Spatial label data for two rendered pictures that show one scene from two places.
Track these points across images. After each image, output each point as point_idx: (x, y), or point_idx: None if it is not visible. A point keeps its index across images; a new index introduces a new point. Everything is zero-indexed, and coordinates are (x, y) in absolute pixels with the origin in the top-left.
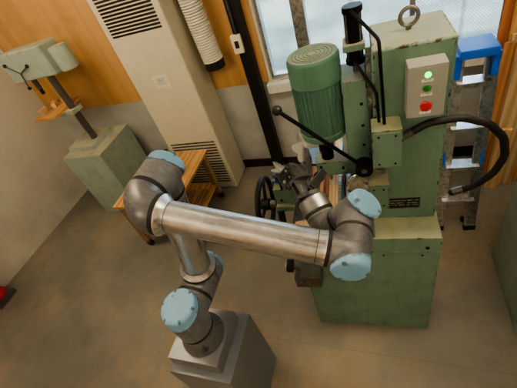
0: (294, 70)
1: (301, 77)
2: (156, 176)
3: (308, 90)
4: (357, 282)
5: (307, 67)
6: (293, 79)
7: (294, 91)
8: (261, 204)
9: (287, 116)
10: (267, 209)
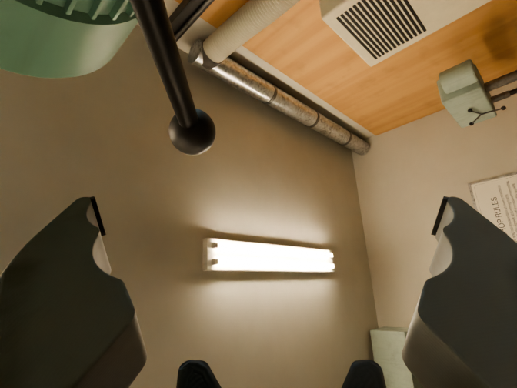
0: (71, 75)
1: (45, 59)
2: None
3: (38, 15)
4: None
5: (1, 68)
6: (98, 52)
7: (131, 16)
8: None
9: (172, 105)
10: None
